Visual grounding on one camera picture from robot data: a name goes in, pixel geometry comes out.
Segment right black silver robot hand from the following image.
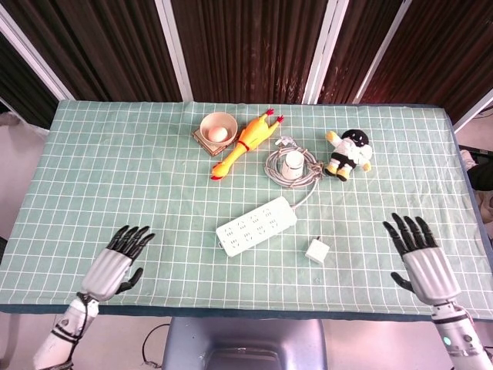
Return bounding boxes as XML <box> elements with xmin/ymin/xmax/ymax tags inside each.
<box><xmin>382</xmin><ymin>213</ymin><xmax>461</xmax><ymax>308</ymax></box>

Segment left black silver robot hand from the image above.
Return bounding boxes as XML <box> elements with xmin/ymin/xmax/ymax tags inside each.
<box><xmin>80</xmin><ymin>225</ymin><xmax>156</xmax><ymax>302</ymax></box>

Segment white plug adapter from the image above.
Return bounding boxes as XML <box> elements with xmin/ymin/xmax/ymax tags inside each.
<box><xmin>305</xmin><ymin>236</ymin><xmax>331</xmax><ymax>266</ymax></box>

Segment white power strip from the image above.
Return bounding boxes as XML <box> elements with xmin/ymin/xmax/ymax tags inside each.
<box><xmin>215</xmin><ymin>196</ymin><xmax>298</xmax><ymax>258</ymax></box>

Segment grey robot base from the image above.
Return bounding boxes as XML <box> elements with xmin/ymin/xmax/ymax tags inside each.
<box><xmin>161</xmin><ymin>318</ymin><xmax>328</xmax><ymax>370</ymax></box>

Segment green checked tablecloth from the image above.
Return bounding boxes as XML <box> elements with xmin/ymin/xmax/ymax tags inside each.
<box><xmin>0</xmin><ymin>99</ymin><xmax>493</xmax><ymax>321</ymax></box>

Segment black bag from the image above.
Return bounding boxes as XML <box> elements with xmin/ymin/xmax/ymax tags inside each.
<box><xmin>468</xmin><ymin>163</ymin><xmax>493</xmax><ymax>193</ymax></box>

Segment white shoe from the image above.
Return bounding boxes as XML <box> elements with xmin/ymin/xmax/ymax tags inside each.
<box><xmin>460</xmin><ymin>149</ymin><xmax>481</xmax><ymax>170</ymax></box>

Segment black white plush doll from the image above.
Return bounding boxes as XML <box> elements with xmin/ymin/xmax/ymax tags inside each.
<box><xmin>324</xmin><ymin>129</ymin><xmax>374</xmax><ymax>182</ymax></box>

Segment square wooden coaster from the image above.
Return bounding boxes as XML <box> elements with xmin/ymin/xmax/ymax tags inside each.
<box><xmin>192</xmin><ymin>125</ymin><xmax>232</xmax><ymax>157</ymax></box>

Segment white cylindrical cup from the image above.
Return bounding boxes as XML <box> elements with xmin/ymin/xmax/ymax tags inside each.
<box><xmin>282</xmin><ymin>150</ymin><xmax>307</xmax><ymax>180</ymax></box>

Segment yellow rubber chicken toy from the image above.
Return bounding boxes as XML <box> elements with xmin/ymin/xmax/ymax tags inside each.
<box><xmin>210</xmin><ymin>108</ymin><xmax>285</xmax><ymax>181</ymax></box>

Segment beige round bowl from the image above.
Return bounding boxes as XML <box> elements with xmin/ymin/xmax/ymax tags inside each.
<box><xmin>200</xmin><ymin>111</ymin><xmax>239</xmax><ymax>146</ymax></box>

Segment dark folding screen white frames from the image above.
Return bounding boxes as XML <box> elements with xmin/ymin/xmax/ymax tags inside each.
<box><xmin>0</xmin><ymin>0</ymin><xmax>493</xmax><ymax>130</ymax></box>

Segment black floor cable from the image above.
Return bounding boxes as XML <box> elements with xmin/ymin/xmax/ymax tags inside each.
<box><xmin>141</xmin><ymin>323</ymin><xmax>171</xmax><ymax>368</ymax></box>

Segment white cable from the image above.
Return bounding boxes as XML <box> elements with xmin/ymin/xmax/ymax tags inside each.
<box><xmin>263</xmin><ymin>136</ymin><xmax>327</xmax><ymax>211</ymax></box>

